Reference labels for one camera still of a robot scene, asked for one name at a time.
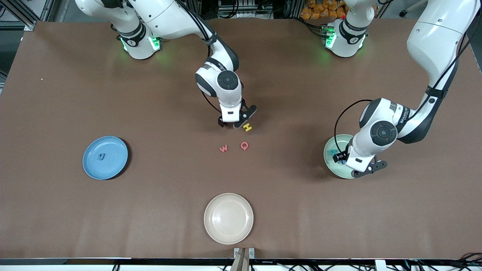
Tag light green round plate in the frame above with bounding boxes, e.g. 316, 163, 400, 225
323, 134, 357, 180

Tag beige round plate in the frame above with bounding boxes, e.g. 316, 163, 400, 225
204, 193, 254, 245

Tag blue round plate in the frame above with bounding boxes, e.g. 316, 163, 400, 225
82, 136, 129, 180

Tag pile of orange objects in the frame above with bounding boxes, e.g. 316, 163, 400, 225
300, 0, 347, 20

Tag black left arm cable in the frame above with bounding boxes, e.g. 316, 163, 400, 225
334, 11, 480, 154

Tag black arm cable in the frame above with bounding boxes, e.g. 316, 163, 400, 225
334, 11, 480, 154
175, 0, 223, 114

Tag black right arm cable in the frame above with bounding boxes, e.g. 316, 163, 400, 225
175, 0, 223, 114

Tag white device with cables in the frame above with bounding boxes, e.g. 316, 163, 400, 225
218, 0, 273, 19

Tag metal bracket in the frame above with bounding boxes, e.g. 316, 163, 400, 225
233, 247, 255, 259

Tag black table edge rail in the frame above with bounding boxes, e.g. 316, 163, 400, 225
0, 258, 482, 266

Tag aluminium frame profile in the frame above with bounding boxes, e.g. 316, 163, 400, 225
0, 0, 57, 30

